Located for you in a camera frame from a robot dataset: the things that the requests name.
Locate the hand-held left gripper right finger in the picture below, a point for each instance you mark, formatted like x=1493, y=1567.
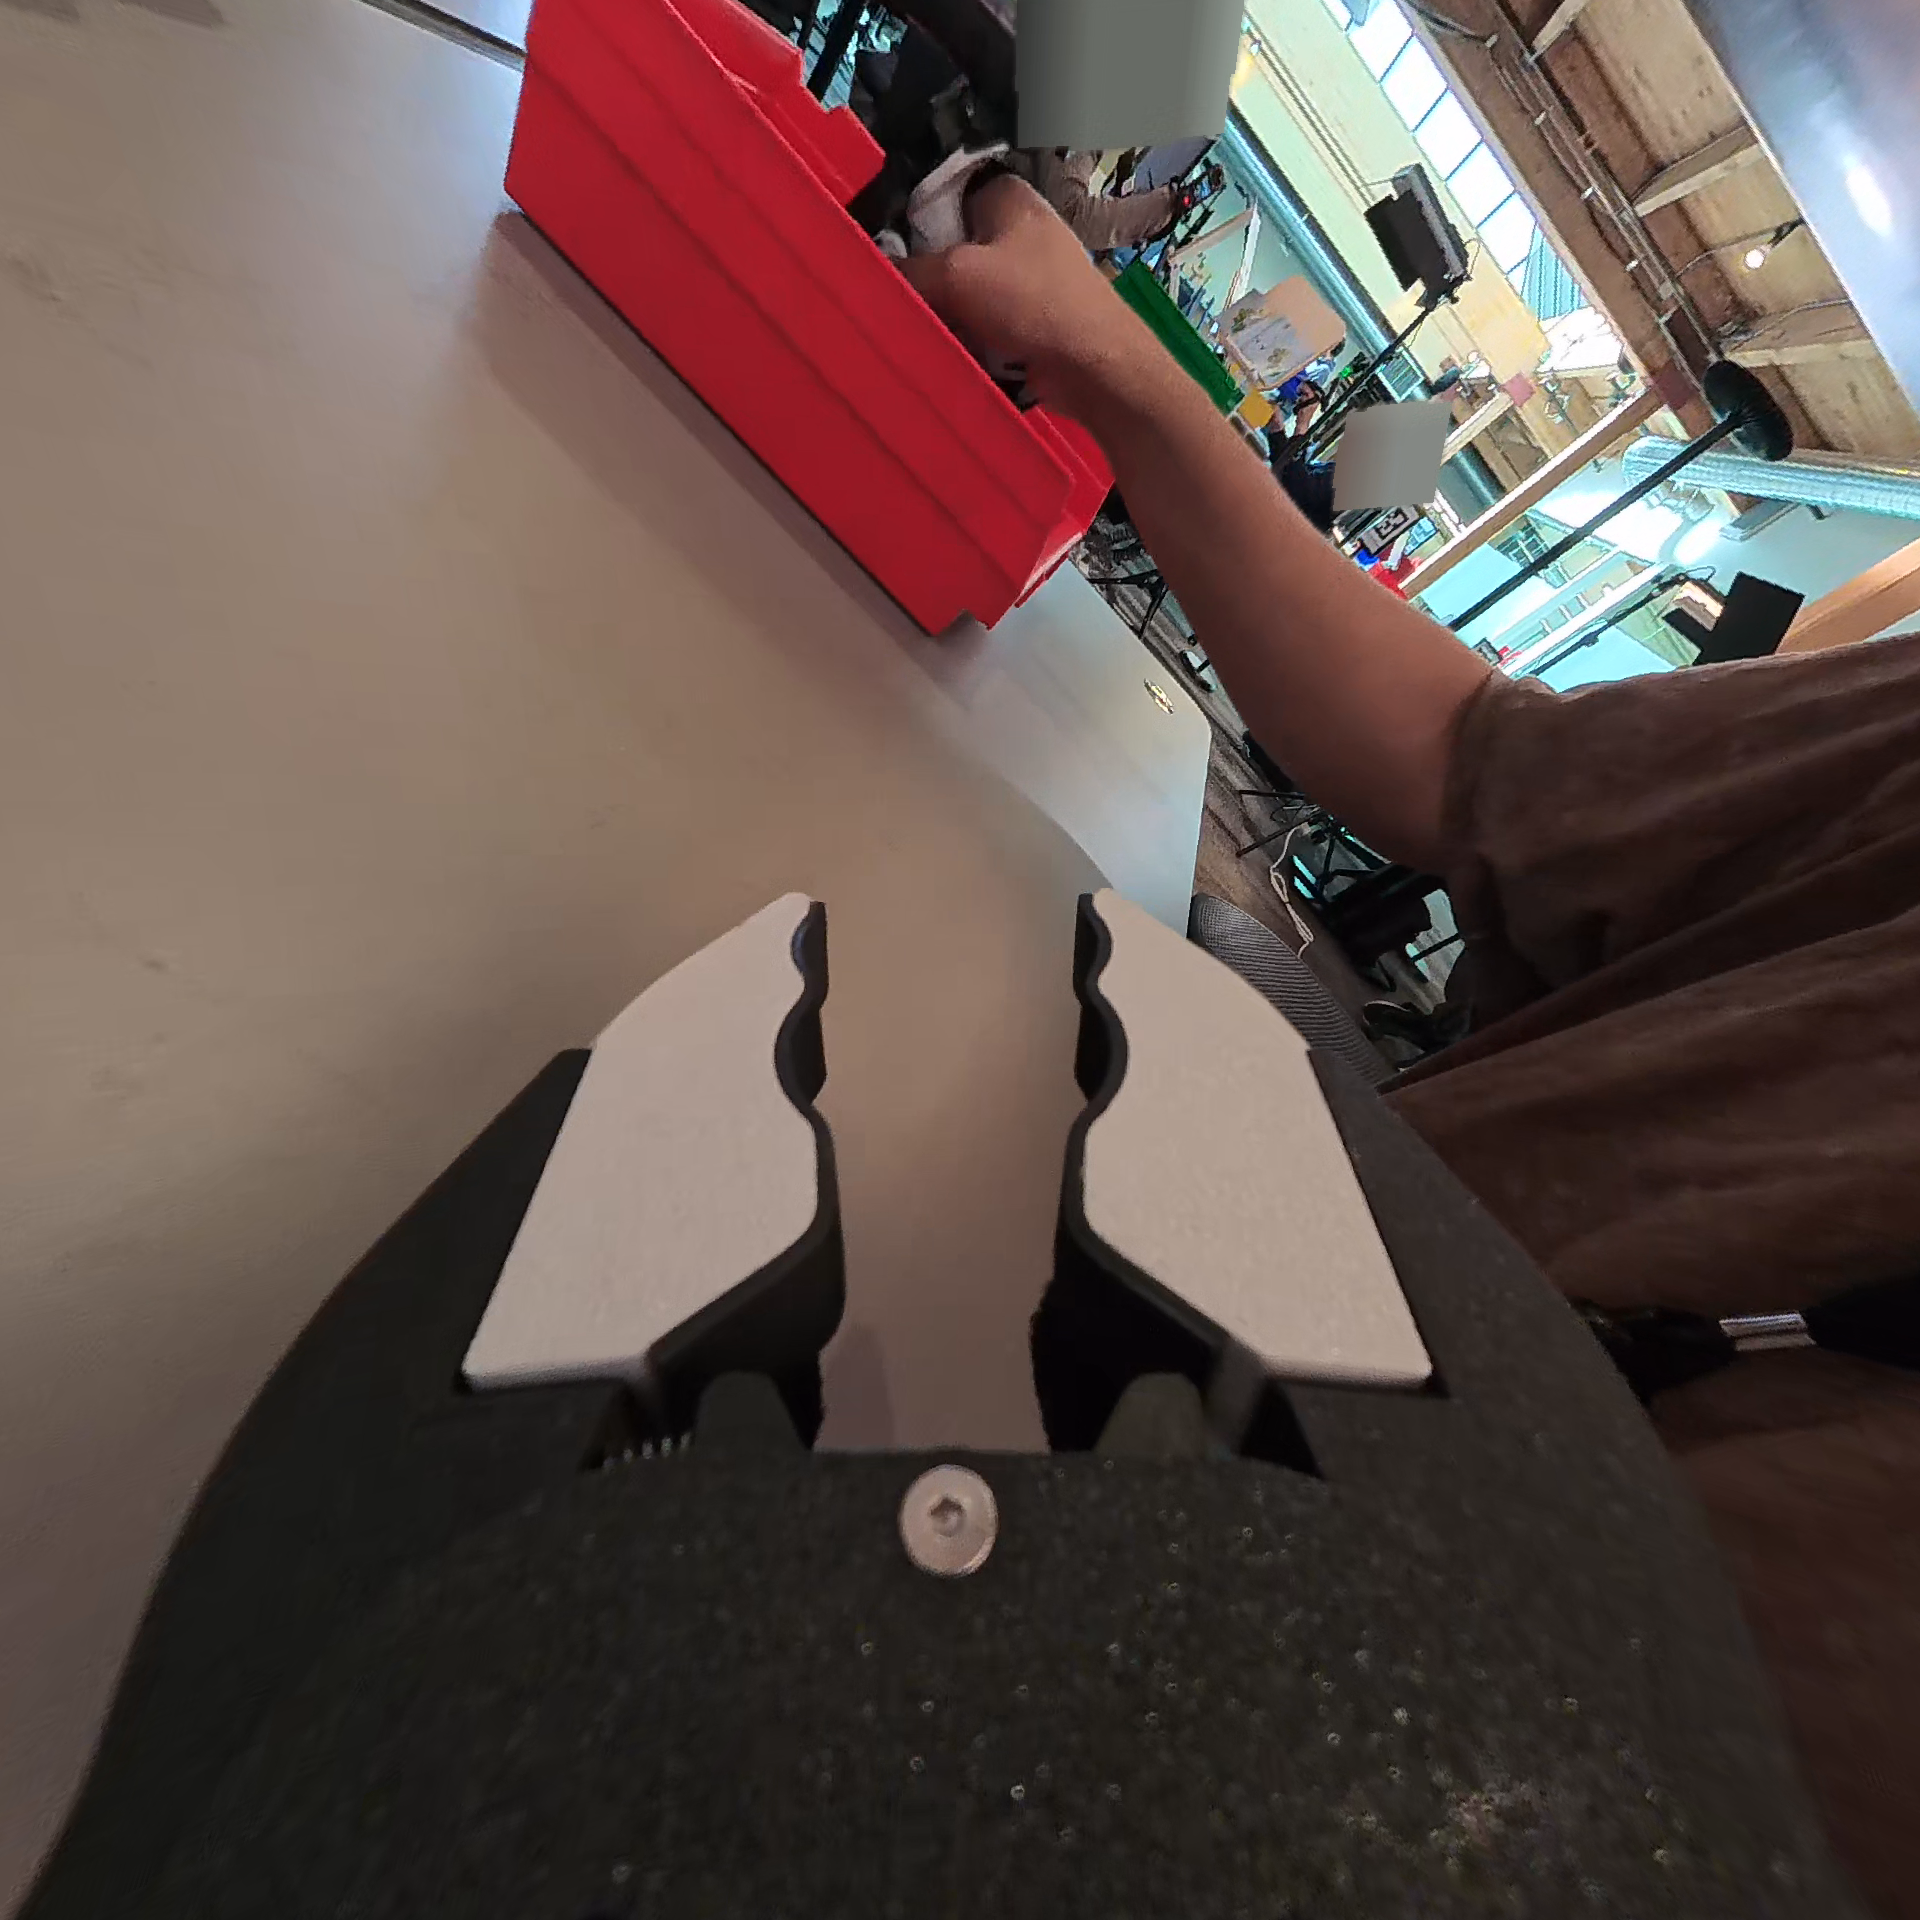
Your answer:
x=1237, y=1186

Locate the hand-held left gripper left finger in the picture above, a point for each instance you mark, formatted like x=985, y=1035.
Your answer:
x=660, y=1186

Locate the red plastic bin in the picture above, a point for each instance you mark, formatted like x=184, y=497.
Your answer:
x=750, y=331

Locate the person's right forearm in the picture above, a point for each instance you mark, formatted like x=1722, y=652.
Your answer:
x=1290, y=600

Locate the grey desk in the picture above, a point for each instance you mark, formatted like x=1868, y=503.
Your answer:
x=330, y=721

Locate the person's right hand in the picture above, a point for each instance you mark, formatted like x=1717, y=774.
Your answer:
x=1020, y=300

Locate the black office chair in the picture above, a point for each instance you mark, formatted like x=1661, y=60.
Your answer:
x=1290, y=976

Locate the green plastic bin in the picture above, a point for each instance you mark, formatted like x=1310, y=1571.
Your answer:
x=1176, y=337

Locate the cardboard box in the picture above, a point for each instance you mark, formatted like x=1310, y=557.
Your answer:
x=1290, y=325

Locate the black studio light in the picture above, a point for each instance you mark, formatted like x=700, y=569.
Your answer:
x=1417, y=235

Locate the person's brown clothing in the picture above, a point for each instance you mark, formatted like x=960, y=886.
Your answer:
x=1711, y=991

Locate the black round pole weight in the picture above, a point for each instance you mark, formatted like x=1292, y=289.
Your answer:
x=1746, y=407

